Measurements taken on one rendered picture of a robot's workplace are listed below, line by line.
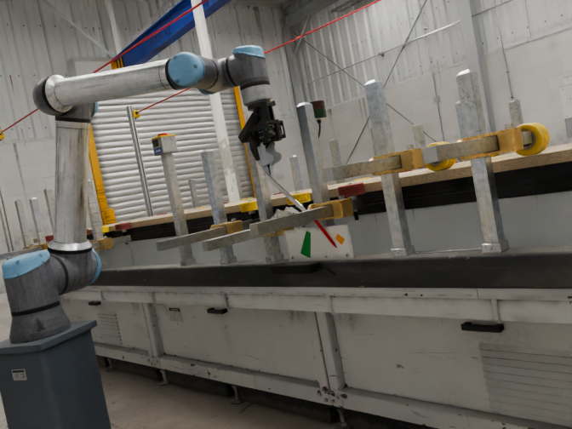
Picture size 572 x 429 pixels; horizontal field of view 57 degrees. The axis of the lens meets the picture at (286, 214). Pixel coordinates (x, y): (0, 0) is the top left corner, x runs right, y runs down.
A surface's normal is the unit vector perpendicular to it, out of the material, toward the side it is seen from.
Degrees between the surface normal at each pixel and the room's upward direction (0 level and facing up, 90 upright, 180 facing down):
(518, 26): 90
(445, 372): 90
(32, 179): 90
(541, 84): 90
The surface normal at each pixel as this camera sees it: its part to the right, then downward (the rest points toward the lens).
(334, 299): -0.69, 0.17
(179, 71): -0.30, 0.11
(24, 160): 0.61, -0.07
